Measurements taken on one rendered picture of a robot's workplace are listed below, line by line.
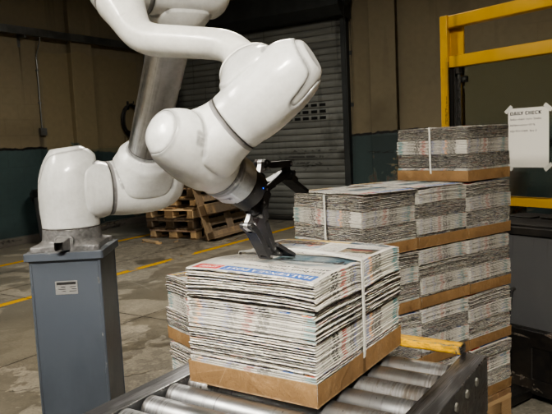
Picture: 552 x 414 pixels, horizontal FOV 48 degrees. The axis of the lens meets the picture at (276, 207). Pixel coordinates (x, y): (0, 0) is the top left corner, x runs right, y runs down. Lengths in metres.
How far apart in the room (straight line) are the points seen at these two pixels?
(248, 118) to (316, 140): 8.72
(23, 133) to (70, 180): 7.70
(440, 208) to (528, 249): 0.91
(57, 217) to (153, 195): 0.26
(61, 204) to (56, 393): 0.51
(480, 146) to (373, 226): 0.67
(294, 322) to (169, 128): 0.40
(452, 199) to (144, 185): 1.28
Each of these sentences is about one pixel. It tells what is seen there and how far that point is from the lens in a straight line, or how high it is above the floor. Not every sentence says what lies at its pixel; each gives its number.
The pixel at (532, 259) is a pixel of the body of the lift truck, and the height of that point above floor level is 0.63.
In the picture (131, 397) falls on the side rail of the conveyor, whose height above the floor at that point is 0.80.
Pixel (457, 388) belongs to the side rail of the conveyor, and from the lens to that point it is 1.23.
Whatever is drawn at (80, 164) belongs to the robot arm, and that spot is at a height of 1.22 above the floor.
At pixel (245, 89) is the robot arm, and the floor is 1.34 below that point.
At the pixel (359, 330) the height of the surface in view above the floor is 0.89.
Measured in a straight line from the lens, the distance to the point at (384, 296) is 1.32.
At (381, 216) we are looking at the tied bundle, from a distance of 2.25.
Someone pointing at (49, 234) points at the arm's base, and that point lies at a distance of 1.76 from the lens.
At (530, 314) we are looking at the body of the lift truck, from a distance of 3.37.
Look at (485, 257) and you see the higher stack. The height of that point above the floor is 0.74.
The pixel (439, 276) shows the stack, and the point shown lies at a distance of 2.52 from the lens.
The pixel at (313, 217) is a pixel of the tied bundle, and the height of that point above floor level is 0.97.
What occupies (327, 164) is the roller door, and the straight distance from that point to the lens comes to 9.58.
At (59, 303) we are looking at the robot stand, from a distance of 1.76.
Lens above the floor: 1.26
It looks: 6 degrees down
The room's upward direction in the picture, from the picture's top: 3 degrees counter-clockwise
